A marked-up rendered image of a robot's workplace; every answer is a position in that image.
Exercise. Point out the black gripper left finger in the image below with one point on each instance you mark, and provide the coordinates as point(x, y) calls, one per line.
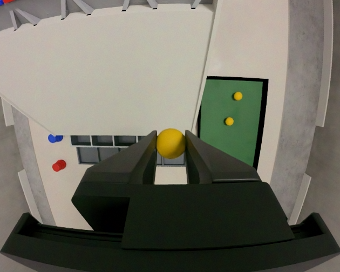
point(136, 164)

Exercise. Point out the yellow ball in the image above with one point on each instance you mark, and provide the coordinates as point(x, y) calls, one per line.
point(171, 143)
point(229, 121)
point(237, 96)

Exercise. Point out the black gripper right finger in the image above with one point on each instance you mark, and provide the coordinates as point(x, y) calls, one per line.
point(207, 164)

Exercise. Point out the red plug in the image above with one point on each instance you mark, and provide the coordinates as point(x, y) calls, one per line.
point(60, 164)

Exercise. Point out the green tray with black rim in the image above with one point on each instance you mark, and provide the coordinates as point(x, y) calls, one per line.
point(243, 138)

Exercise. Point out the blue plug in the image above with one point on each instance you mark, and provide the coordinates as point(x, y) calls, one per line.
point(53, 139)

